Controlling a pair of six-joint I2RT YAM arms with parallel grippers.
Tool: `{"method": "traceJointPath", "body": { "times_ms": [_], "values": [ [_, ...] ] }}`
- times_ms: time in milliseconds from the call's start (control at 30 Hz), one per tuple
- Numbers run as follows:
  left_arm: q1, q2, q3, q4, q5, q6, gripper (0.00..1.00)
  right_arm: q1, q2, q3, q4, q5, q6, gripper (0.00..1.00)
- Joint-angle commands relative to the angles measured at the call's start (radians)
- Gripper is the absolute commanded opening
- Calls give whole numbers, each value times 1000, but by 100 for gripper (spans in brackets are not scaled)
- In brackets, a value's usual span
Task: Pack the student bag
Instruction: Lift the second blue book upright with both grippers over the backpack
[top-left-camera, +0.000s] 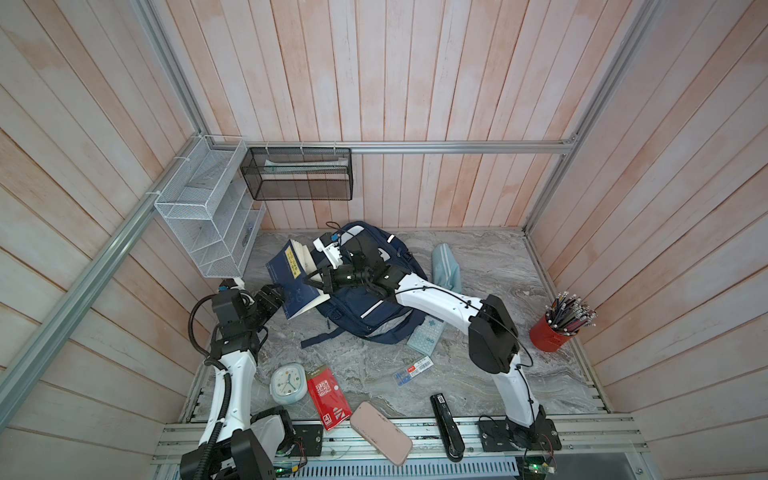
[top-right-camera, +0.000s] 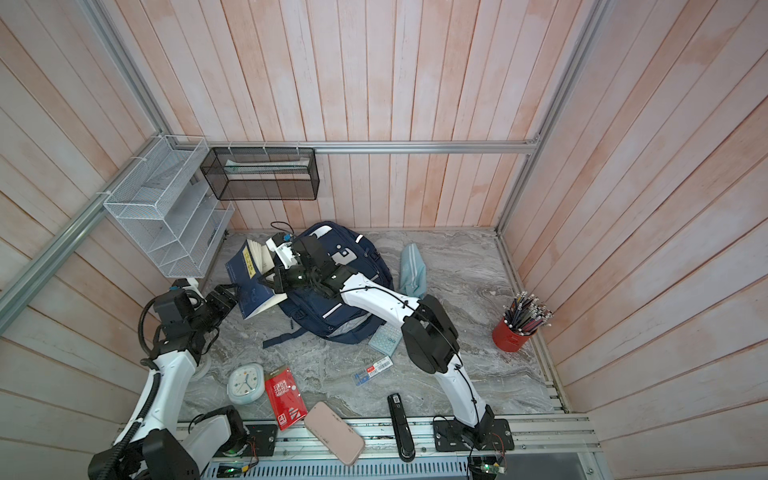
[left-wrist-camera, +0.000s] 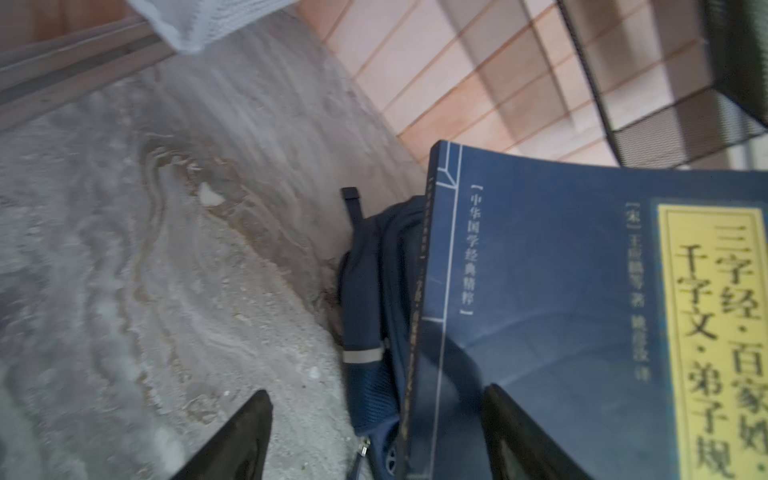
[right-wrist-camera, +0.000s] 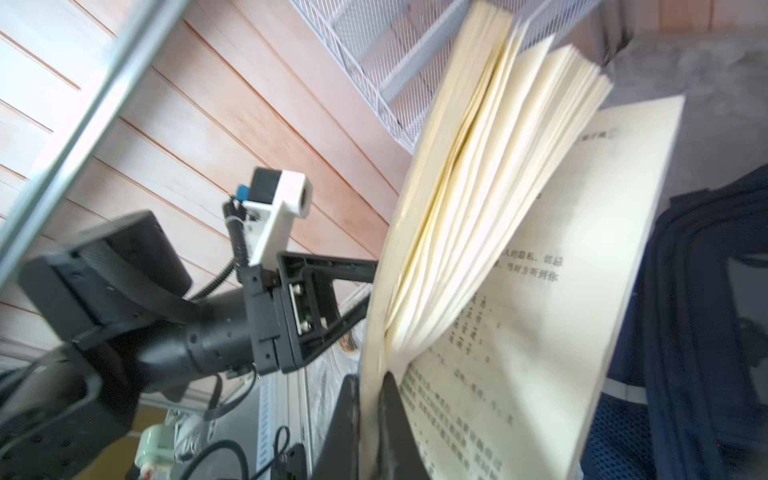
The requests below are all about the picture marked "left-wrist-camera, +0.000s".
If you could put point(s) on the white wire mesh shelf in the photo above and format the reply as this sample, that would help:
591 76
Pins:
189 26

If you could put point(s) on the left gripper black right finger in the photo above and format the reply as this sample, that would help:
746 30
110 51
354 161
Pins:
518 448

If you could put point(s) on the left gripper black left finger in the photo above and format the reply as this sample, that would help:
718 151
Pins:
238 450

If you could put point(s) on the black mesh wall basket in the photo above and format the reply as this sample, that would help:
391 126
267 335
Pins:
647 66

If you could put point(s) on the navy blue backpack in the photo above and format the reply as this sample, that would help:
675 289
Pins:
375 285

